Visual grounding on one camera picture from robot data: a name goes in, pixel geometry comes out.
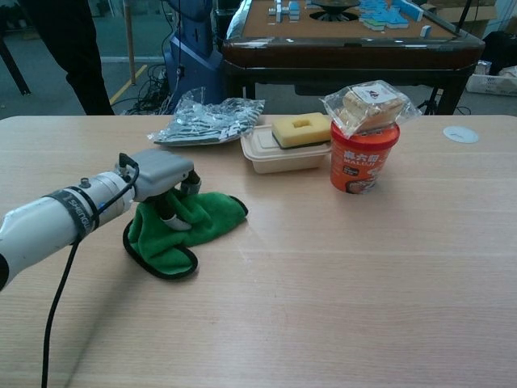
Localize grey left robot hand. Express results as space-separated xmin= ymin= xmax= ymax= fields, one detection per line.
xmin=131 ymin=148 xmax=202 ymax=232

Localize green microfiber cloth black trim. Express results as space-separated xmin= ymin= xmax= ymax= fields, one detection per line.
xmin=122 ymin=191 xmax=249 ymax=280

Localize clear plastic bag grey contents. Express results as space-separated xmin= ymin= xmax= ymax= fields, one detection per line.
xmin=147 ymin=87 xmax=267 ymax=147

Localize beige lidded food container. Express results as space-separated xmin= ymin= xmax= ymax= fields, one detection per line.
xmin=241 ymin=124 xmax=333 ymax=175

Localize blue machine base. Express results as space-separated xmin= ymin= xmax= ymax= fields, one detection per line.
xmin=163 ymin=0 xmax=225 ymax=107

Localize wooden pole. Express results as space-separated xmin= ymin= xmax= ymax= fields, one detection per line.
xmin=124 ymin=0 xmax=137 ymax=85

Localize yellow green scrubbing sponge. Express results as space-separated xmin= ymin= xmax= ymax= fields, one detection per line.
xmin=271 ymin=112 xmax=333 ymax=150

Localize person in black trousers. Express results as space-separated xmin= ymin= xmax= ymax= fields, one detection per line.
xmin=27 ymin=0 xmax=116 ymax=116

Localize orange instant noodle cup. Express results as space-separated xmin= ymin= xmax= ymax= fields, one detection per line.
xmin=330 ymin=120 xmax=401 ymax=196

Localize clear wrapped bread package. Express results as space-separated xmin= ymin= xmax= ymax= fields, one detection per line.
xmin=319 ymin=79 xmax=422 ymax=141

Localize dark wood mahjong table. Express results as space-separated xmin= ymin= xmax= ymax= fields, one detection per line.
xmin=222 ymin=0 xmax=485 ymax=116

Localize blue mahjong tile pile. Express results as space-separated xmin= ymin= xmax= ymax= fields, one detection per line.
xmin=358 ymin=0 xmax=425 ymax=32

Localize black tripod stand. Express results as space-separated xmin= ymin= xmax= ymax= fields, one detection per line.
xmin=418 ymin=86 xmax=443 ymax=116

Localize round grey table grommet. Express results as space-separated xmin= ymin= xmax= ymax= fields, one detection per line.
xmin=442 ymin=125 xmax=480 ymax=144

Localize white plastic crate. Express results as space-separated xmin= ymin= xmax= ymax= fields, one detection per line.
xmin=466 ymin=72 xmax=517 ymax=96

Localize tangled black floor cables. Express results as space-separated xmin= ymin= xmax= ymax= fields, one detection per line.
xmin=124 ymin=62 xmax=179 ymax=116

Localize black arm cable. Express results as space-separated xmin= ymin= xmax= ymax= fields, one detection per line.
xmin=40 ymin=152 xmax=141 ymax=388

